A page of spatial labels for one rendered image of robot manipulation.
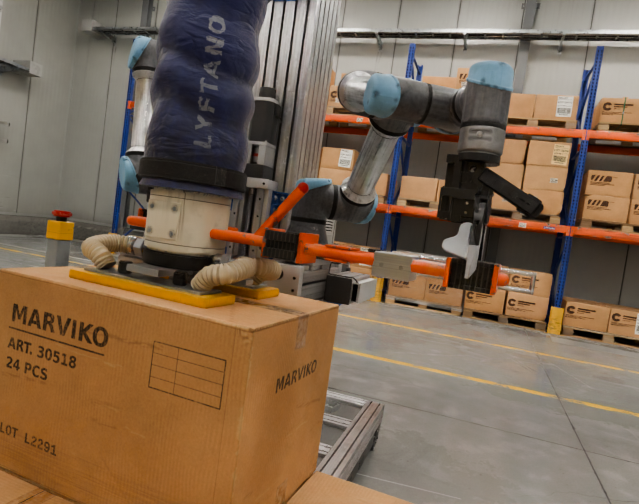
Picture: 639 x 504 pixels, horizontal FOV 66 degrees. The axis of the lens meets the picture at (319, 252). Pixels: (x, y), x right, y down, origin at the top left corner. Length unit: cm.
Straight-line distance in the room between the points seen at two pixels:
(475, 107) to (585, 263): 872
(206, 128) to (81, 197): 1216
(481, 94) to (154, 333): 68
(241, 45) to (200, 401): 68
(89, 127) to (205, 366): 1248
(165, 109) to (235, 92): 14
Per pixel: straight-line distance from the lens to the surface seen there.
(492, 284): 85
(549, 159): 826
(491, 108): 89
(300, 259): 93
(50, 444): 114
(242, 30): 110
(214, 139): 102
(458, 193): 87
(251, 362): 82
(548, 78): 991
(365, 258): 89
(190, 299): 93
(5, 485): 121
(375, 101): 93
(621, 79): 1005
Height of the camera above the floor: 112
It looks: 3 degrees down
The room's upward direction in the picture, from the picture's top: 8 degrees clockwise
